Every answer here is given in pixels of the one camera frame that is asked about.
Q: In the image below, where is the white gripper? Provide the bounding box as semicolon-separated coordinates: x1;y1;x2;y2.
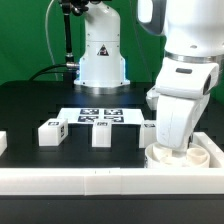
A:
155;57;219;151

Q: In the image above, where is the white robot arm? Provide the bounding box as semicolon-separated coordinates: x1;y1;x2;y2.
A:
75;0;224;150

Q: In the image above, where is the white cable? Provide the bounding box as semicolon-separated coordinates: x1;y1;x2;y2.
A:
44;0;59;81

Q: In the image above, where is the paper sheet with markers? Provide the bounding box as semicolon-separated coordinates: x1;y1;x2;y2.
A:
57;108;144;125

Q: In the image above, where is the white round stool seat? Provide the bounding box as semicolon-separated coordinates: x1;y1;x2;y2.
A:
145;143;210;168

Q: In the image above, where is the white U-shaped fence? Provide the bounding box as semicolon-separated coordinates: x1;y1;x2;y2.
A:
0;132;224;195

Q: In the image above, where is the black cable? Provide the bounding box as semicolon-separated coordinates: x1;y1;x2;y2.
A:
28;63;76;82

